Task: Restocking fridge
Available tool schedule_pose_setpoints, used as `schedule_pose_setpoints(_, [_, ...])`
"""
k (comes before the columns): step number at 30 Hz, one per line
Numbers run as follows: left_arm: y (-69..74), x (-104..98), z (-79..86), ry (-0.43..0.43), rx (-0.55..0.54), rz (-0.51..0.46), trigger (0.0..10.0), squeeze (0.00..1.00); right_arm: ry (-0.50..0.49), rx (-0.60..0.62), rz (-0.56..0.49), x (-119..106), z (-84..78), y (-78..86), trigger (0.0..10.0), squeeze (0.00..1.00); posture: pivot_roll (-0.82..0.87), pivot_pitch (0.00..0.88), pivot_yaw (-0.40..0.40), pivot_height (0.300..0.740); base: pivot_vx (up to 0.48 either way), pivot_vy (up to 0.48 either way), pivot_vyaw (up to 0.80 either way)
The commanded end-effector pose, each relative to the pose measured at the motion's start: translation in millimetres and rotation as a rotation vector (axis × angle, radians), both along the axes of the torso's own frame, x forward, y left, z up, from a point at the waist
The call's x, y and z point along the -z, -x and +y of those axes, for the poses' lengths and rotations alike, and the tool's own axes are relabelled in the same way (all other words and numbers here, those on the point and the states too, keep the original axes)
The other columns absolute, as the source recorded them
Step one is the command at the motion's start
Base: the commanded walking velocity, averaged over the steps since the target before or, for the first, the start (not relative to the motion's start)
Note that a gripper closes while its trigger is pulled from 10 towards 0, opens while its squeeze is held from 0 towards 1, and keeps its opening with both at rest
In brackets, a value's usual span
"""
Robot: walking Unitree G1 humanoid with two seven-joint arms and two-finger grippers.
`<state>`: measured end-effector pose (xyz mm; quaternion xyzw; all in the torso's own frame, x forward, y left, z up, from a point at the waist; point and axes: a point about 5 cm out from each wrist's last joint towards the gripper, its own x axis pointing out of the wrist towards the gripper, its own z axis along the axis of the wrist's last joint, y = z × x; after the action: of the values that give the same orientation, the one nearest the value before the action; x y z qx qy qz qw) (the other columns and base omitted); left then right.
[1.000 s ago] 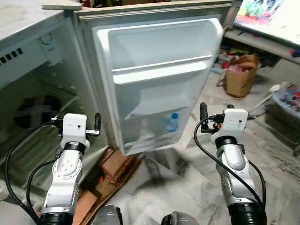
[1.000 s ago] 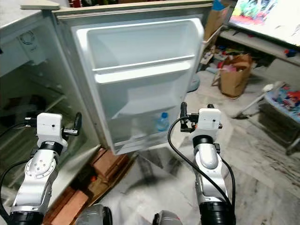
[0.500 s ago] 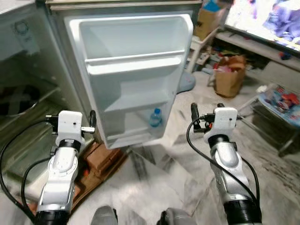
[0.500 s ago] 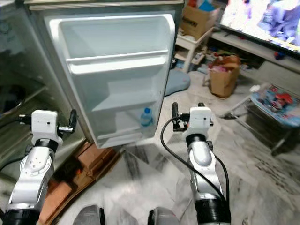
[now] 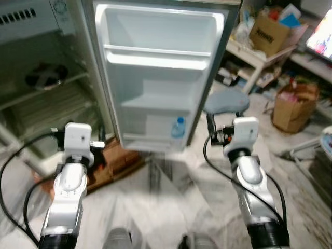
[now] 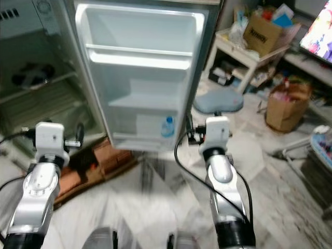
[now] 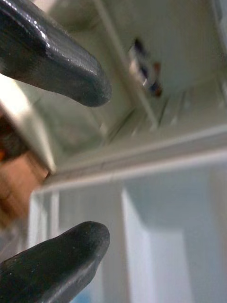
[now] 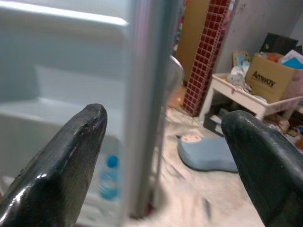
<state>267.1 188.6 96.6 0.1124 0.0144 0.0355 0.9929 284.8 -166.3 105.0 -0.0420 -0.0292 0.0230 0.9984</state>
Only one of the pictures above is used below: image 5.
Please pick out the brown cardboard box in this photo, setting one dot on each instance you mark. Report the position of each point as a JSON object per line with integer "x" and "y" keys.
{"x": 270, "y": 33}

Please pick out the white metal frame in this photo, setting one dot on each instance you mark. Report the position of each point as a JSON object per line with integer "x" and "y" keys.
{"x": 306, "y": 150}

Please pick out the fridge door white shelves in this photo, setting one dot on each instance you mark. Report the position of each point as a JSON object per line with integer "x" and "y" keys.
{"x": 155, "y": 88}

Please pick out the grey padded stool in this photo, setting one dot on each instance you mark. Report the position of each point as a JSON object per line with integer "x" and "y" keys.
{"x": 225, "y": 101}

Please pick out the brown paper bag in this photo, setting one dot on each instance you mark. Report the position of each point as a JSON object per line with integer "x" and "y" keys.
{"x": 293, "y": 111}

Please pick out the water bottle blue cap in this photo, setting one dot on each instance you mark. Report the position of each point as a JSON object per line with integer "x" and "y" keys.
{"x": 178, "y": 128}

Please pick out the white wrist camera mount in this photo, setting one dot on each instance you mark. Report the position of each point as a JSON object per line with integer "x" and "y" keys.
{"x": 244, "y": 132}
{"x": 78, "y": 137}

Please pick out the brown wooden board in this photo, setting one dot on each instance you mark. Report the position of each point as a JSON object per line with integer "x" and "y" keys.
{"x": 119, "y": 161}

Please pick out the blue book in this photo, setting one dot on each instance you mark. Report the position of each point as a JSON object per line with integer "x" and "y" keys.
{"x": 290, "y": 19}

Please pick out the clear plastic bag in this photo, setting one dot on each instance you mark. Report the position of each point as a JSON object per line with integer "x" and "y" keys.
{"x": 243, "y": 32}

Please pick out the grey fridge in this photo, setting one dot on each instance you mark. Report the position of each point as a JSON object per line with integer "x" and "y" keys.
{"x": 26, "y": 21}

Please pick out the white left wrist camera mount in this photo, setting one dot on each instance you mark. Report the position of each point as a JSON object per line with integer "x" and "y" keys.
{"x": 78, "y": 137}

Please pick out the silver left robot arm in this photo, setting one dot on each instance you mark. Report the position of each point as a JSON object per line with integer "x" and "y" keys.
{"x": 67, "y": 192}

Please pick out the television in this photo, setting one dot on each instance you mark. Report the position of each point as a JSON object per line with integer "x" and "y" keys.
{"x": 322, "y": 39}

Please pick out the white shelf unit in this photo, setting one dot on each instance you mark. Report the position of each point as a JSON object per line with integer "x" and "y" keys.
{"x": 244, "y": 52}

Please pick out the robot right leg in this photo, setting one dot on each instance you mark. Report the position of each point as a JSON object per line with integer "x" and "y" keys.
{"x": 199, "y": 243}

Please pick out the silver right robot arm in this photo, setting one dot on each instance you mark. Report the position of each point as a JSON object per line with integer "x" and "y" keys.
{"x": 249, "y": 171}

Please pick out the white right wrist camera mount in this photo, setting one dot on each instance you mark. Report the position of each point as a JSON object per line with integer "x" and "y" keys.
{"x": 244, "y": 132}

